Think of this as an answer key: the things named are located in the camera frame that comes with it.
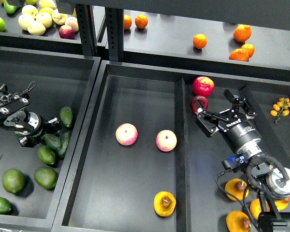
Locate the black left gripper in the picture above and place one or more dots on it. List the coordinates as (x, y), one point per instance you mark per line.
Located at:
(33, 127)

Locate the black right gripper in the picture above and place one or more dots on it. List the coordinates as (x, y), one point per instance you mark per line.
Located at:
(238, 133)

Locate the dark green avocado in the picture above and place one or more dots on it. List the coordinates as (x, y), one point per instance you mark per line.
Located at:
(53, 141)

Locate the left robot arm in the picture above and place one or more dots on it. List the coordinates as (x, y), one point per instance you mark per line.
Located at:
(10, 103)

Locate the yellow pear beside arm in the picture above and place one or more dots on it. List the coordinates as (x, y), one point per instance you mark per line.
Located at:
(236, 188)

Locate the yellow pear under arm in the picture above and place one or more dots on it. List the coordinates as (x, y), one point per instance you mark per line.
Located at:
(255, 208)

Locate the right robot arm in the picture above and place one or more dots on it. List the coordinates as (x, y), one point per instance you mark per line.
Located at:
(265, 174)

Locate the dark avocado far left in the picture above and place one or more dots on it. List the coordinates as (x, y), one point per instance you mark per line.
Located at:
(18, 134)

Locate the green avocado middle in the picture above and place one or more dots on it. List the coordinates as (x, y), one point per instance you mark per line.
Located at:
(47, 155)

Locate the green avocado upper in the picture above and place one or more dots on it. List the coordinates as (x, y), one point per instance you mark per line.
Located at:
(66, 116)

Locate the green avocado centre right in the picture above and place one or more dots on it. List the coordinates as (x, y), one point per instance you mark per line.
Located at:
(46, 177)

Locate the light green avocado large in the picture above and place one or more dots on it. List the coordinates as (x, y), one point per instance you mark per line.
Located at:
(13, 181)

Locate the green avocado bottom left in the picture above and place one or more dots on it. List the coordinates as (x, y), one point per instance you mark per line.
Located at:
(5, 206)

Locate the pale yellow pear front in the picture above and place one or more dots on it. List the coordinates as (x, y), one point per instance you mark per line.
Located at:
(36, 28)

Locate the yellow pear bottom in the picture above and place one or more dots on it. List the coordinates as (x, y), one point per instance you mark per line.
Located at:
(238, 221)

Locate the pale yellow pear left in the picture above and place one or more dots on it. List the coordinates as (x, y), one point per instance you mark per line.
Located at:
(24, 21)

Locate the pale yellow pear middle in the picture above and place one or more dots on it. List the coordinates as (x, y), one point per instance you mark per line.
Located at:
(45, 19)

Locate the pale yellow pear right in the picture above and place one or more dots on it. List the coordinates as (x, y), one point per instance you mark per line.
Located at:
(59, 18)

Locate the dark red apple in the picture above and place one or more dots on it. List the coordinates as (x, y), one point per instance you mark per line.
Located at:
(198, 102)

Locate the bright red apple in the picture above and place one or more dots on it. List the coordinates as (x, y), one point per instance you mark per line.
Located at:
(203, 86)

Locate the orange cherry tomato cluster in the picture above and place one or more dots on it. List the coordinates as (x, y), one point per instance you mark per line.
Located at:
(280, 109)

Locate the orange right front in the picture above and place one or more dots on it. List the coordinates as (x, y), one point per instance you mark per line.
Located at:
(239, 55)

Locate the pink apple right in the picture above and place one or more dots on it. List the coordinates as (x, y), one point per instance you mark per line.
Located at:
(166, 140)

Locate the pink apple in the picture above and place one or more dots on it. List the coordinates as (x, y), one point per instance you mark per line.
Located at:
(166, 140)
(126, 134)

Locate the orange right small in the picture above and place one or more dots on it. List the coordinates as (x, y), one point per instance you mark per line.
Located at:
(249, 48)

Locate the orange on shelf middle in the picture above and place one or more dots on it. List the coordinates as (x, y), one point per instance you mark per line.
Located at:
(199, 41)

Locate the large orange top right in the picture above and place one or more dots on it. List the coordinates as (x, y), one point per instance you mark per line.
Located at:
(242, 33)

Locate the pink apple left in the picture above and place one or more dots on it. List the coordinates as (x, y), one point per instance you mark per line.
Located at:
(126, 134)

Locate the black middle divided bin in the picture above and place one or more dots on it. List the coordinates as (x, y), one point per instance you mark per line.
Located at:
(111, 187)

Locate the red apple on shelf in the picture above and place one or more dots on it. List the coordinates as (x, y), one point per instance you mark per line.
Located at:
(66, 32)

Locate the pink peach on shelf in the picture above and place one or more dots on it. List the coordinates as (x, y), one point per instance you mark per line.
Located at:
(72, 22)

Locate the dark avocado by wall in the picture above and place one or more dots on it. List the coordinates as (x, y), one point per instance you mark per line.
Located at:
(65, 139)

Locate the black shelf post left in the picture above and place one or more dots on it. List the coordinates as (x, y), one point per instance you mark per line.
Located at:
(85, 17)

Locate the black shelf post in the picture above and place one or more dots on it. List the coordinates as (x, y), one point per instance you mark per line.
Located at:
(115, 29)
(85, 17)

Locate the black shelf post right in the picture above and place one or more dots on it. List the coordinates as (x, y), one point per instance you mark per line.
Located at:
(115, 29)

